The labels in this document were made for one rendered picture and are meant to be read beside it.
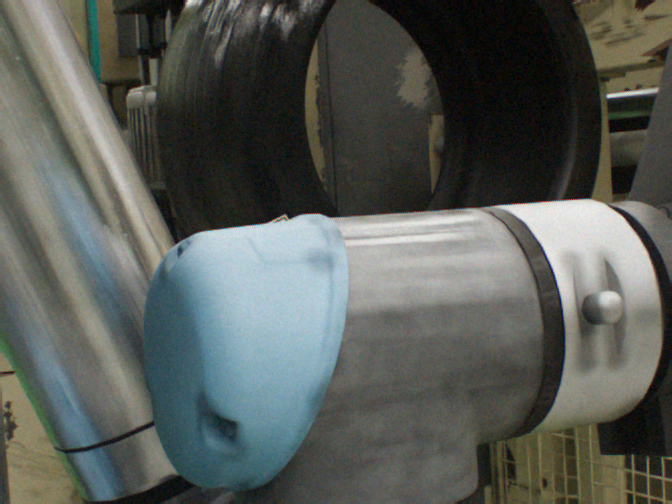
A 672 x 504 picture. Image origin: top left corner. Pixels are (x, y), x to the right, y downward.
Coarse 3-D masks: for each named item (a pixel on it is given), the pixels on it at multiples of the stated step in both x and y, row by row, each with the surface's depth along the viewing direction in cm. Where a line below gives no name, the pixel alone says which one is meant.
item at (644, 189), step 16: (656, 96) 49; (656, 112) 49; (656, 128) 48; (656, 144) 48; (640, 160) 48; (656, 160) 47; (640, 176) 48; (656, 176) 47; (640, 192) 47; (656, 192) 47; (656, 208) 46
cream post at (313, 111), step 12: (312, 60) 188; (312, 72) 188; (312, 84) 188; (312, 96) 188; (312, 108) 188; (312, 120) 188; (312, 132) 189; (312, 144) 189; (312, 156) 189; (324, 156) 190; (324, 168) 190; (324, 180) 190
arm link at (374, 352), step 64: (192, 256) 36; (256, 256) 36; (320, 256) 36; (384, 256) 37; (448, 256) 38; (512, 256) 39; (192, 320) 35; (256, 320) 35; (320, 320) 35; (384, 320) 36; (448, 320) 37; (512, 320) 38; (192, 384) 36; (256, 384) 34; (320, 384) 35; (384, 384) 36; (448, 384) 37; (512, 384) 38; (192, 448) 36; (256, 448) 35; (320, 448) 36; (384, 448) 36; (448, 448) 37
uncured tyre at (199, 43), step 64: (192, 0) 160; (256, 0) 145; (320, 0) 145; (384, 0) 181; (448, 0) 183; (512, 0) 175; (192, 64) 151; (256, 64) 143; (448, 64) 186; (512, 64) 183; (576, 64) 163; (192, 128) 150; (256, 128) 143; (448, 128) 188; (512, 128) 186; (576, 128) 163; (192, 192) 155; (256, 192) 145; (320, 192) 146; (448, 192) 186; (512, 192) 184; (576, 192) 164
